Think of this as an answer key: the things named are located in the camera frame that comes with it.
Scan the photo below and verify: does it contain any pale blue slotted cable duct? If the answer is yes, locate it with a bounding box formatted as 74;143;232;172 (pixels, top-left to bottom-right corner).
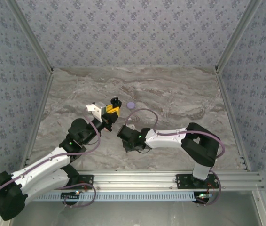
33;191;196;202

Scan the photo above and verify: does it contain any small black electronics board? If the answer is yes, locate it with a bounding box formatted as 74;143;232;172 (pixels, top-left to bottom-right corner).
61;192;81;201
195;192;212;203

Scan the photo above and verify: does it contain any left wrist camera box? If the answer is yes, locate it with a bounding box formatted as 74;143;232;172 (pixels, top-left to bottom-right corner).
85;101;107;122

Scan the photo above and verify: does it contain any aluminium table side rail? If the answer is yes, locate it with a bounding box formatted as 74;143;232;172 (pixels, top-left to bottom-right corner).
19;69;55;174
215;69;251;171

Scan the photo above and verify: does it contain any black earbud charging case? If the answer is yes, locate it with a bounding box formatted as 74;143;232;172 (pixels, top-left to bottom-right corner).
110;96;122;107

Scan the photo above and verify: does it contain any aluminium mounting rail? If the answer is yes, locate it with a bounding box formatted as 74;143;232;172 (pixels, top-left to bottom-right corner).
26;171;265;192

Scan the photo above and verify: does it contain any aluminium frame post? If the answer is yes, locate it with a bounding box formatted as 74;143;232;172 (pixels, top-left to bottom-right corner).
214;0;264;73
6;0;54;73

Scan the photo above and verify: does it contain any grey metal panel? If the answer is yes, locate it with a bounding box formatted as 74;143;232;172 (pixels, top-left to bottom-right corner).
8;200;263;226

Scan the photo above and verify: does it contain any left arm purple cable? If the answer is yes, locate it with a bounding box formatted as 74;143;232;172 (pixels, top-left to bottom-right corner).
0;107;102;209

